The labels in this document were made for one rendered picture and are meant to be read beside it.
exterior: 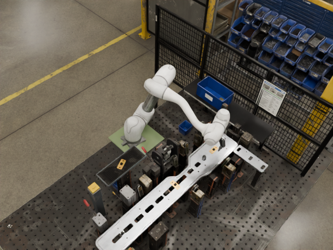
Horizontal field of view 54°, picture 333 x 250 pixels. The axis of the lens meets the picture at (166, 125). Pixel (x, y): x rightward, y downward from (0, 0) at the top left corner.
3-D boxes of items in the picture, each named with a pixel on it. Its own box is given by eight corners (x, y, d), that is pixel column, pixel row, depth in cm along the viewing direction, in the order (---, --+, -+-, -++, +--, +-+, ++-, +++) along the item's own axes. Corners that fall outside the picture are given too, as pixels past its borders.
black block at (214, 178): (211, 202, 276) (216, 185, 254) (201, 194, 281) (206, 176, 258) (217, 196, 280) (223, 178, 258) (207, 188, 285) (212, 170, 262)
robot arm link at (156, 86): (162, 91, 243) (171, 80, 251) (141, 81, 246) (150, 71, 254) (160, 103, 253) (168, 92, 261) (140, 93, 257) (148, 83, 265)
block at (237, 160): (232, 184, 288) (238, 167, 266) (221, 176, 292) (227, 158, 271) (238, 177, 292) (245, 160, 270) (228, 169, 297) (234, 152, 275)
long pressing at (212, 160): (113, 266, 214) (113, 265, 213) (91, 241, 223) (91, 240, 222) (239, 145, 279) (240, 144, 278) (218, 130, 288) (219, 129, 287)
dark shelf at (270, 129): (260, 145, 278) (261, 143, 276) (182, 90, 316) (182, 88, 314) (274, 131, 289) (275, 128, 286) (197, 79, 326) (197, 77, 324)
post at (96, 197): (100, 220, 262) (92, 195, 228) (94, 215, 265) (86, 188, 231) (107, 215, 266) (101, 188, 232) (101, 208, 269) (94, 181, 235)
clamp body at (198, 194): (195, 220, 266) (200, 201, 239) (184, 210, 271) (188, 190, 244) (202, 213, 270) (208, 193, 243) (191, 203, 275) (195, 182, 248)
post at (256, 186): (256, 191, 284) (265, 174, 262) (246, 183, 289) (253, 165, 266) (260, 186, 287) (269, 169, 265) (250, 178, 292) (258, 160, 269)
